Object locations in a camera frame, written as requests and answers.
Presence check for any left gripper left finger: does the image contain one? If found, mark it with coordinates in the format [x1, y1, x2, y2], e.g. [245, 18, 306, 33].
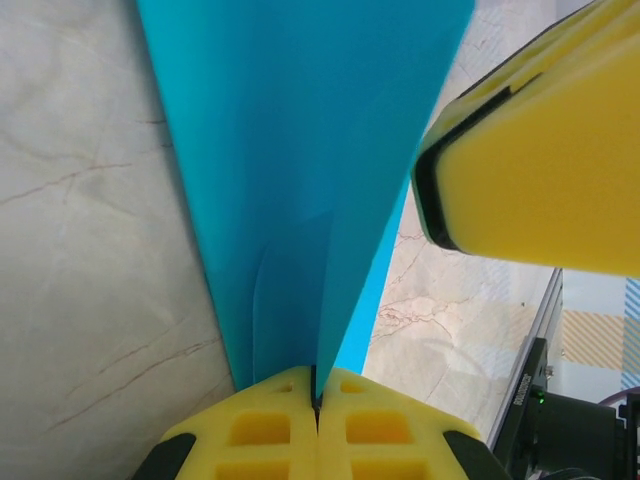
[132, 365, 319, 480]

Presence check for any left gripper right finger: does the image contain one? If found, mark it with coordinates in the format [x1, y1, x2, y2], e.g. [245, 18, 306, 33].
[317, 367, 512, 480]

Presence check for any blue paper sheet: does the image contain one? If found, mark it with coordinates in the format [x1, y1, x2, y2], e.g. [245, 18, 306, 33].
[135, 0, 475, 401]

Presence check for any long aluminium mounting rail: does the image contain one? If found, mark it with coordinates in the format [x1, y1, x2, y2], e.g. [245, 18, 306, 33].
[487, 268, 565, 451]

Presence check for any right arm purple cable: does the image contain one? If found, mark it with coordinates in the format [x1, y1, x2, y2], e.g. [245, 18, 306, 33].
[594, 387, 640, 416]

